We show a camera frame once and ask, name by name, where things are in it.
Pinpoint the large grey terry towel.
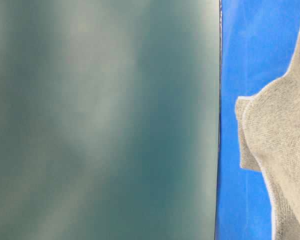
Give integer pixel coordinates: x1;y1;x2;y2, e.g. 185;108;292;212
235;30;300;240

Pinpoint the blue table cloth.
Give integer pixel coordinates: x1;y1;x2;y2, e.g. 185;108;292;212
216;0;300;240

